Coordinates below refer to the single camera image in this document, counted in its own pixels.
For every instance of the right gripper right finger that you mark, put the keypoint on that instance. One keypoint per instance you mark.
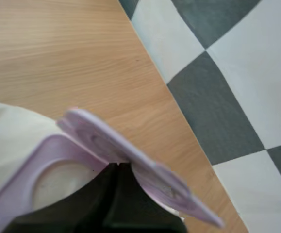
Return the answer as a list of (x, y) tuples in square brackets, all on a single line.
[(135, 211)]

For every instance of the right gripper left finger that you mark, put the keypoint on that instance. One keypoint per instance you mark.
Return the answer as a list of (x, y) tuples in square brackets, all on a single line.
[(77, 211)]

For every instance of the white wet wipes pack lilac lid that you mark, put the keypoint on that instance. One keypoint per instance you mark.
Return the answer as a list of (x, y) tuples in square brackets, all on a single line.
[(9, 136)]

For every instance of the checked cloth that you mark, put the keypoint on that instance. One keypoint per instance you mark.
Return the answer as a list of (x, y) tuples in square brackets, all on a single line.
[(239, 97)]

